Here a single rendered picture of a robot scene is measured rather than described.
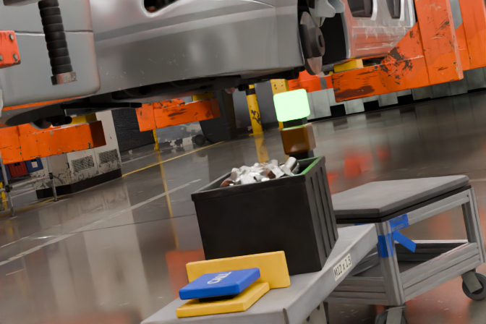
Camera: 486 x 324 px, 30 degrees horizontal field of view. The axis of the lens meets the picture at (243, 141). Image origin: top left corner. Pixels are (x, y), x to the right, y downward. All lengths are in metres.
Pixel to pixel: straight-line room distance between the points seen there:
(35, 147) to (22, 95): 3.78
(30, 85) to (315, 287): 1.18
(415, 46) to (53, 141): 2.30
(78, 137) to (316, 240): 4.63
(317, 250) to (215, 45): 2.92
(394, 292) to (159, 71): 2.02
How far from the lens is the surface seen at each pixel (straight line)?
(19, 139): 5.88
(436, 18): 4.87
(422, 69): 4.89
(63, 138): 5.70
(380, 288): 2.27
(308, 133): 1.31
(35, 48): 2.12
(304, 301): 0.99
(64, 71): 1.60
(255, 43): 3.99
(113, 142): 10.44
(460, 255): 2.47
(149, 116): 7.56
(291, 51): 4.12
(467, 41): 6.79
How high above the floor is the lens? 0.67
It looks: 3 degrees down
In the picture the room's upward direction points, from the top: 11 degrees counter-clockwise
